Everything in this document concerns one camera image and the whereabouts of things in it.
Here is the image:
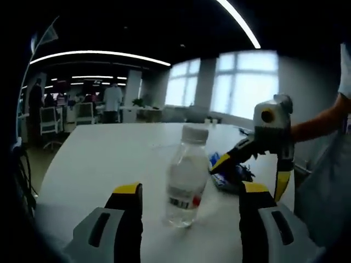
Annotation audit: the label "clear plastic water bottle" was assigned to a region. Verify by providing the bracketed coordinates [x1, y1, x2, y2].
[163, 124, 211, 228]

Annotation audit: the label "narrow window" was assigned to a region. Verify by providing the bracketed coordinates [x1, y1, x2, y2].
[166, 59, 201, 106]

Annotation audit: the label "white table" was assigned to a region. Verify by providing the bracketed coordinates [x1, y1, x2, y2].
[34, 122, 296, 263]

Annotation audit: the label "black hanging cables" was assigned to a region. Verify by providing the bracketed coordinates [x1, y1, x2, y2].
[12, 146, 38, 217]

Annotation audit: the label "white office chair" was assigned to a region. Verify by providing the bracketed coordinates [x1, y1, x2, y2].
[39, 106, 63, 135]
[74, 102, 95, 125]

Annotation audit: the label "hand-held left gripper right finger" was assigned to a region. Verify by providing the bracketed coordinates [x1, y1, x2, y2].
[238, 181, 326, 263]

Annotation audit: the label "white low cabinet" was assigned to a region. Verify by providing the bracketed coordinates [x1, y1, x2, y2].
[120, 105, 165, 123]

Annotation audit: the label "curved ceiling light strip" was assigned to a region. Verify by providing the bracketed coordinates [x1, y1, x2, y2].
[216, 0, 261, 49]

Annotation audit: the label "long ceiling light strip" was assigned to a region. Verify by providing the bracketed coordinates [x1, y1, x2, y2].
[29, 50, 171, 66]

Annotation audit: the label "person's light shirt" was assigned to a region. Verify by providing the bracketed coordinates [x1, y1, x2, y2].
[296, 42, 351, 247]

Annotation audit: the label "white wet wipes pack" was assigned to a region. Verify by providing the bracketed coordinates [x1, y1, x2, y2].
[212, 175, 244, 194]

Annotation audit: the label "wide window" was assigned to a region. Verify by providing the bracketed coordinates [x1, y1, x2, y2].
[212, 50, 279, 120]

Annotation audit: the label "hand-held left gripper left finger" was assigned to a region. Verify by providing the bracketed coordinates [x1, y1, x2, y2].
[64, 182, 144, 263]

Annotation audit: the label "blue tissue packet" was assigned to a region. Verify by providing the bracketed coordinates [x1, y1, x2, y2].
[208, 151, 256, 192]

